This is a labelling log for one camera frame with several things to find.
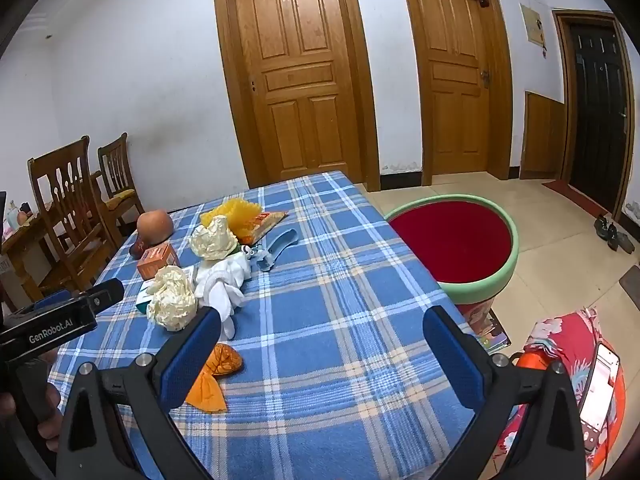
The white smartphone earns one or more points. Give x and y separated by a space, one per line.
597 390

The orange peel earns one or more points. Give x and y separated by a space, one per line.
227 360
206 392

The dark red small fruit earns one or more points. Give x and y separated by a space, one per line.
138 250

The wooden side table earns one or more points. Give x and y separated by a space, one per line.
20 250

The black entrance door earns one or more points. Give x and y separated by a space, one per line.
597 110

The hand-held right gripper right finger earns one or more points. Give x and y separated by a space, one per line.
455 360

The grey floor mat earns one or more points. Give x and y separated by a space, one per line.
631 285

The brown round fruit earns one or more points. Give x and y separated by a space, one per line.
155 226

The white cloth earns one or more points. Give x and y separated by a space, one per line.
222 285

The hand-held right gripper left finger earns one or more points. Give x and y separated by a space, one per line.
190 360

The red bin with green rim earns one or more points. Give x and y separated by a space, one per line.
450 245

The beige wall box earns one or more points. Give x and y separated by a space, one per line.
531 25

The orange snack packet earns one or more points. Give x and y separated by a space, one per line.
265 222

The low wooden wall panel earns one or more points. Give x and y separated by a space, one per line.
542 135

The cream paper ball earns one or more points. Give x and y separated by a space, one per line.
212 237
172 300

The yellow foam fruit net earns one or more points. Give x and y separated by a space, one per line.
237 212

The small orange box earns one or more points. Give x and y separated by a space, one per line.
157 260

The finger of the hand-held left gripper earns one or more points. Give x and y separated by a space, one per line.
50 299
102 294

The colourful book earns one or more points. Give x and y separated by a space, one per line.
492 337

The wooden chair with yellow cushion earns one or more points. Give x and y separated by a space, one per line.
117 180

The red door mat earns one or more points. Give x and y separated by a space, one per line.
575 197

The wooden arched panel door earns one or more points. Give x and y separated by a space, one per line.
295 75

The white and teal box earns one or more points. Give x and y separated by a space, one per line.
144 297

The blue plaid tablecloth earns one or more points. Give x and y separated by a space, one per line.
320 310

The orange plastic item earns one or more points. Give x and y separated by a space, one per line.
532 360

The person's left hand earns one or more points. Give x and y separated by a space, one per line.
49 400

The blue plastic peeler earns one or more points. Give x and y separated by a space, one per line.
277 247

